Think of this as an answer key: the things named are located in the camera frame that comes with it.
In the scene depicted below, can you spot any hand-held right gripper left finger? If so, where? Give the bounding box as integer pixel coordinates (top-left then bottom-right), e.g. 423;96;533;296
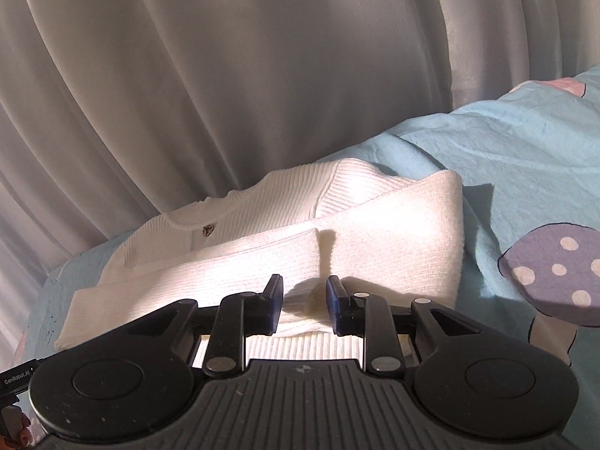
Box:
124;274;285;375

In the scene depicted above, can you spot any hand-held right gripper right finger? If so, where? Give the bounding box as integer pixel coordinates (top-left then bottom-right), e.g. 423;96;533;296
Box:
325;274;475;376

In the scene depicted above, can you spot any white ribbed knit sweater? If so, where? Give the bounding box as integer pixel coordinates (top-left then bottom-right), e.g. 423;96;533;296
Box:
55;159;466;362

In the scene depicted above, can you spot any person's left hand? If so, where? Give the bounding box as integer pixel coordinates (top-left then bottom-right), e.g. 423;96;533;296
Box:
14;411;33;450

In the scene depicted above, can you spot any white pleated curtain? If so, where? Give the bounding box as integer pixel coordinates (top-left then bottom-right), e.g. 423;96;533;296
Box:
0;0;600;287

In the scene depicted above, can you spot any light blue mushroom-print bed sheet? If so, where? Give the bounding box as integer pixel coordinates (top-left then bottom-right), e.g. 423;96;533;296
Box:
0;66;600;450

